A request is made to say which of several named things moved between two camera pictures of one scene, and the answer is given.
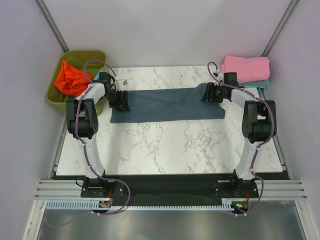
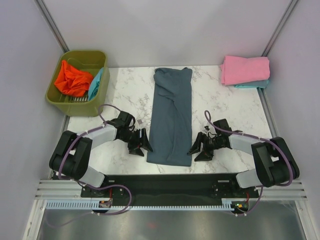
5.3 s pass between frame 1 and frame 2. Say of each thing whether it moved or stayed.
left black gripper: moved
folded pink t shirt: stayed
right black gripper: moved
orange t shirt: stayed
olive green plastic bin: stayed
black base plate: stayed
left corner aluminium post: stayed
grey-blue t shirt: moved
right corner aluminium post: stayed
